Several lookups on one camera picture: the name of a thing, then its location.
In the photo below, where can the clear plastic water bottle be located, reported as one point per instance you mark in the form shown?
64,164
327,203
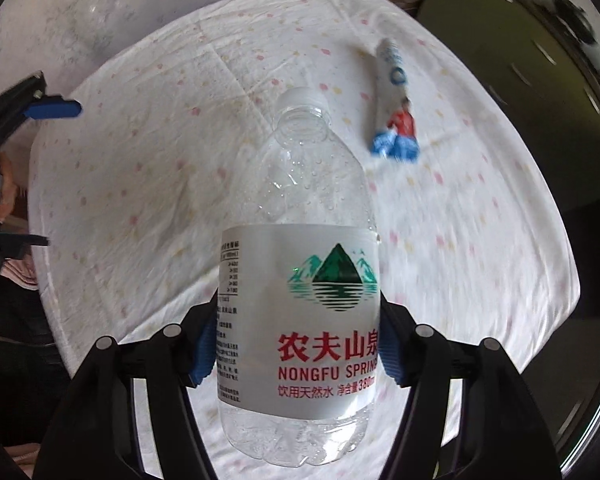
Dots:
300,210

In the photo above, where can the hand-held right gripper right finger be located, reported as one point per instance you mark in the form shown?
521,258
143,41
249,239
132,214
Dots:
391,355

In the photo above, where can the pink garment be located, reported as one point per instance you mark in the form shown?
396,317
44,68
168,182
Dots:
22,460

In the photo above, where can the person's left hand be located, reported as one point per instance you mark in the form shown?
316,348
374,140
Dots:
11,185

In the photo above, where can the dark cloth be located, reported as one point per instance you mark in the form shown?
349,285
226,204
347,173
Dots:
20,360

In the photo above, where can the white dotted tablecloth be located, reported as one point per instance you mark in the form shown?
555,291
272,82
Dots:
130,185

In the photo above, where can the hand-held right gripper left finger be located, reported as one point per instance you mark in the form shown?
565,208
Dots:
202,350

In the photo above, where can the white and blue wrapper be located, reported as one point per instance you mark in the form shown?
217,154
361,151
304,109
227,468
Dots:
392,85

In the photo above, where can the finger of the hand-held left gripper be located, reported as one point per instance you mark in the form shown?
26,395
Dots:
20,241
55,108

